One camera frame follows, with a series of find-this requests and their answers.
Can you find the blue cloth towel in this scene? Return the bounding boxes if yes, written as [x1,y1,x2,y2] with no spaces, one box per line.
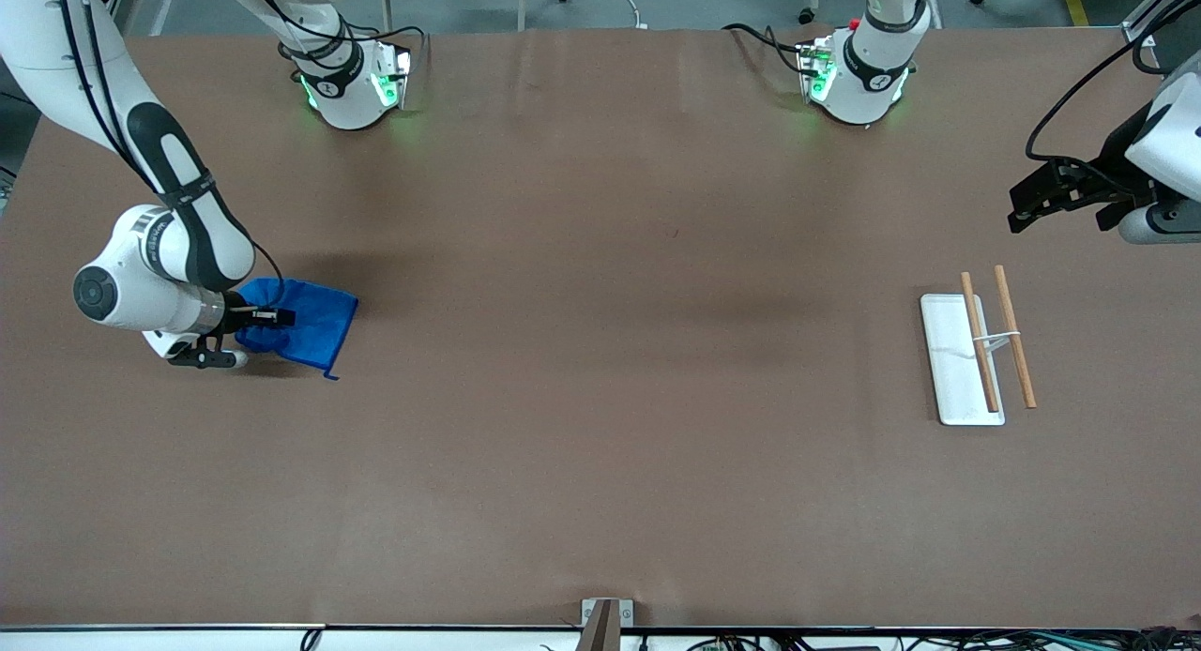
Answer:
[235,276,360,382]

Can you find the white towel rack wooden rods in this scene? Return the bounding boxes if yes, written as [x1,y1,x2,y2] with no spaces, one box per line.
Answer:
[920,265,1038,427]

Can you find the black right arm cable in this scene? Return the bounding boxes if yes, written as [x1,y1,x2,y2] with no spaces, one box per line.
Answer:
[56,0,287,314]

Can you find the aluminium frame post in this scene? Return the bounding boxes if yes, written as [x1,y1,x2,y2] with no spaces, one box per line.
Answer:
[1121,0,1201,47]

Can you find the black base power cable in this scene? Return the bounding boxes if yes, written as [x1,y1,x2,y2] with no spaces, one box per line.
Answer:
[722,23,817,78]
[371,21,431,70]

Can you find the brown camera mount post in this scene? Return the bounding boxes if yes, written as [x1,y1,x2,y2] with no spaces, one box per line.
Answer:
[574,601,622,651]

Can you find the grey metal mounting bracket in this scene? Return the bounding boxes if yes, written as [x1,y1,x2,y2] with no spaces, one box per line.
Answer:
[581,598,635,628]

